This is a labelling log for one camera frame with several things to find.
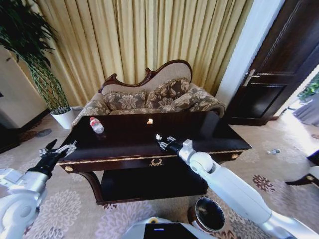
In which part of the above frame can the green leafy bush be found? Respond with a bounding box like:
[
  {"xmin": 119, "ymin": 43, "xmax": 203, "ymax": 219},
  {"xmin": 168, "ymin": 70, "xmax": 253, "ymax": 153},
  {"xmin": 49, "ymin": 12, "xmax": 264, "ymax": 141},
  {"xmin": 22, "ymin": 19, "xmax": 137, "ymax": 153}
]
[{"xmin": 297, "ymin": 73, "xmax": 319, "ymax": 103}]

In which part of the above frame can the white robot front shell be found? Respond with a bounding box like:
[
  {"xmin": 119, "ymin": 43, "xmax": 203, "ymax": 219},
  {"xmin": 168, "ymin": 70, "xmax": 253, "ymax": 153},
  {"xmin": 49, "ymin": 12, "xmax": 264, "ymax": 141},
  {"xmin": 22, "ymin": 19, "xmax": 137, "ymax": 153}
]
[{"xmin": 119, "ymin": 216, "xmax": 208, "ymax": 239}]

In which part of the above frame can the beige floral sofa wooden frame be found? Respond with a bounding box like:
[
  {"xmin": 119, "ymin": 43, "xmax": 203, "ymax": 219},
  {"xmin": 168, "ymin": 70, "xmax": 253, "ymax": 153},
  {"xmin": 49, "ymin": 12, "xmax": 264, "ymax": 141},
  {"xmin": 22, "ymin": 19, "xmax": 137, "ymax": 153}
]
[{"xmin": 71, "ymin": 59, "xmax": 227, "ymax": 129}]

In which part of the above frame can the round dark trash bin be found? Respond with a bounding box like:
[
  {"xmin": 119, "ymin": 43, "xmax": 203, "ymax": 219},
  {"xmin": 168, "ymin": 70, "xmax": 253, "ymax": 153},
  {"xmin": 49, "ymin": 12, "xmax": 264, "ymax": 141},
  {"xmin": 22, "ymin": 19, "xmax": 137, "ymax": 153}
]
[{"xmin": 188, "ymin": 196, "xmax": 226, "ymax": 234}]

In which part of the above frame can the tall green potted plant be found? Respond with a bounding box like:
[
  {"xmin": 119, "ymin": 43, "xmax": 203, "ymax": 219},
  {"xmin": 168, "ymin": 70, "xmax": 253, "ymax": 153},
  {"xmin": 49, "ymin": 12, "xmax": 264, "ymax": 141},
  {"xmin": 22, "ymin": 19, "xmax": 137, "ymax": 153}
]
[{"xmin": 0, "ymin": 0, "xmax": 72, "ymax": 116}]

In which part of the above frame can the dark wooden table gold trim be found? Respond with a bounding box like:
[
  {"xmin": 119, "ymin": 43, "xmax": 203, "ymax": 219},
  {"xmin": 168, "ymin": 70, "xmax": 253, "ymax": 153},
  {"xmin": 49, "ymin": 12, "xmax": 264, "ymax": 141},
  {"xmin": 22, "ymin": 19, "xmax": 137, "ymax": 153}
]
[{"xmin": 56, "ymin": 111, "xmax": 252, "ymax": 206}]

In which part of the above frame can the yellow pleated curtain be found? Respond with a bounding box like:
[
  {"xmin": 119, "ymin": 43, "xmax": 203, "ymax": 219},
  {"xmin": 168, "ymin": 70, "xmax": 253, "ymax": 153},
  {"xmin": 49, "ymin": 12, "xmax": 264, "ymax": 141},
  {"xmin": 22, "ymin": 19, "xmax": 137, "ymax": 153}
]
[{"xmin": 34, "ymin": 0, "xmax": 255, "ymax": 108}]

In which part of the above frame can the crushed plastic bottle red label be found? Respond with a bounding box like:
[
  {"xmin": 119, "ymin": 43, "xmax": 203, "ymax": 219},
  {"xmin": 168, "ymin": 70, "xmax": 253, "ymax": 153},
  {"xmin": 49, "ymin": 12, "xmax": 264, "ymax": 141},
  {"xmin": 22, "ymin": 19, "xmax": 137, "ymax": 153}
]
[{"xmin": 89, "ymin": 116, "xmax": 105, "ymax": 134}]

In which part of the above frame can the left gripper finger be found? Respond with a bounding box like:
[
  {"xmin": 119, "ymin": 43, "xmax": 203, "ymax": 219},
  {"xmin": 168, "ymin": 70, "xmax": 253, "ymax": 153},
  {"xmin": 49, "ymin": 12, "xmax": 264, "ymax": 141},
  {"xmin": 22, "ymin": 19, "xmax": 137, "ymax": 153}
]
[
  {"xmin": 55, "ymin": 140, "xmax": 78, "ymax": 157},
  {"xmin": 39, "ymin": 139, "xmax": 58, "ymax": 157}
]

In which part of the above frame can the dark wooden door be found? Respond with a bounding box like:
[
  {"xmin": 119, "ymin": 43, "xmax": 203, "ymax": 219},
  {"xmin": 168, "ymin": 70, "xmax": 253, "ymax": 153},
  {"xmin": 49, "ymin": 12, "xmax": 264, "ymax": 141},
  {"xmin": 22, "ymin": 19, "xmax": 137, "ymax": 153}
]
[{"xmin": 223, "ymin": 0, "xmax": 319, "ymax": 126}]

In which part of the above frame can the white plant pot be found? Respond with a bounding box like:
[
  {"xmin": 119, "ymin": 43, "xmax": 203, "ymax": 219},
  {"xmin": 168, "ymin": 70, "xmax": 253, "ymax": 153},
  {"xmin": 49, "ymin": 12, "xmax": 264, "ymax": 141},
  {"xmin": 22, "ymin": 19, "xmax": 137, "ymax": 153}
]
[{"xmin": 50, "ymin": 107, "xmax": 76, "ymax": 130}]

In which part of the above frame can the brass door handle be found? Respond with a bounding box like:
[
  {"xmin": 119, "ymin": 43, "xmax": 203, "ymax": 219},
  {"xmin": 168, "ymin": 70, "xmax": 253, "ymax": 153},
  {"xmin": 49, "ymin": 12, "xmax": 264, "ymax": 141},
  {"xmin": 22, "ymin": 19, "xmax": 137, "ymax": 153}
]
[{"xmin": 242, "ymin": 69, "xmax": 261, "ymax": 88}]

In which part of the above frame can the brown floral cushion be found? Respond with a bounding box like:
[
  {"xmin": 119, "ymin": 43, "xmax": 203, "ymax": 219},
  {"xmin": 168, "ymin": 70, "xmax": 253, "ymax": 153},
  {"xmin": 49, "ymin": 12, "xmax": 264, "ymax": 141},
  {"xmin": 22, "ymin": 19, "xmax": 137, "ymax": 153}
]
[
  {"xmin": 145, "ymin": 77, "xmax": 191, "ymax": 113},
  {"xmin": 103, "ymin": 91, "xmax": 148, "ymax": 112},
  {"xmin": 171, "ymin": 93, "xmax": 215, "ymax": 113}
]

